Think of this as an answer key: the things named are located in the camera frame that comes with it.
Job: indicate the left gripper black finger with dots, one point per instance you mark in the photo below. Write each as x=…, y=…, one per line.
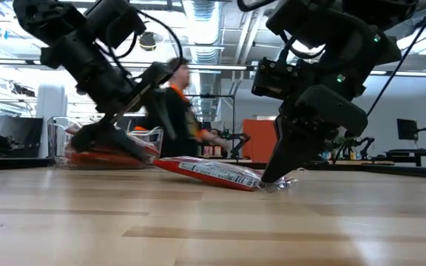
x=102, y=138
x=161, y=114

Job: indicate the pink cups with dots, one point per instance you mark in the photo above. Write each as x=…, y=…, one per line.
x=213, y=150

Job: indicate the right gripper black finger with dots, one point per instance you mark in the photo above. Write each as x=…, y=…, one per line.
x=290, y=151

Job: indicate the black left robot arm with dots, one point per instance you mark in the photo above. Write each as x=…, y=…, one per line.
x=50, y=18

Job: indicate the long LED light bar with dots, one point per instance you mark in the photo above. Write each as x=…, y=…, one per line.
x=228, y=67

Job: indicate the black background desk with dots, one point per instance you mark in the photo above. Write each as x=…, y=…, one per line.
x=412, y=152

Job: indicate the silver ventilation duct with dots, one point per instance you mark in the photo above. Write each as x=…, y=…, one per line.
x=205, y=37

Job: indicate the orange-red fabric panel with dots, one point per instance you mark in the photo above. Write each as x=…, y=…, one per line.
x=261, y=140

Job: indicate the black monitor on arm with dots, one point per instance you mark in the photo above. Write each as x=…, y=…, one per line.
x=407, y=129

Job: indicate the black workstation frame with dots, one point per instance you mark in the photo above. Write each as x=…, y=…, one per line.
x=234, y=118

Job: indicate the walking person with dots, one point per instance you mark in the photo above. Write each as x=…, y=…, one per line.
x=176, y=118

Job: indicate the clear plastic basket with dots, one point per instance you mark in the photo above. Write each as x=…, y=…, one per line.
x=55, y=140

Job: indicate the dark partition screen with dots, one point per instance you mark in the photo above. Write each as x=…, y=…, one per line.
x=17, y=136

